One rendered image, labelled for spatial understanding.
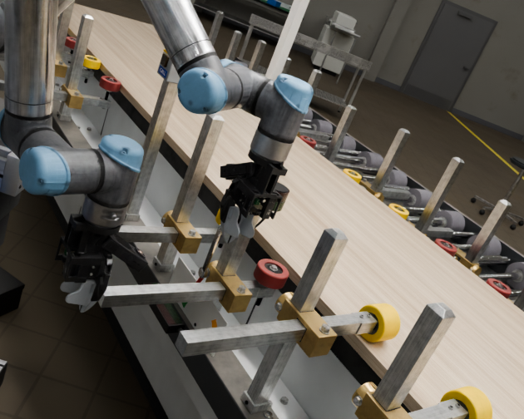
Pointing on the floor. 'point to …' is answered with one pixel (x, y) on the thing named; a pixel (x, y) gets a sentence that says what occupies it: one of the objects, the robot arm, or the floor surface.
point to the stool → (512, 189)
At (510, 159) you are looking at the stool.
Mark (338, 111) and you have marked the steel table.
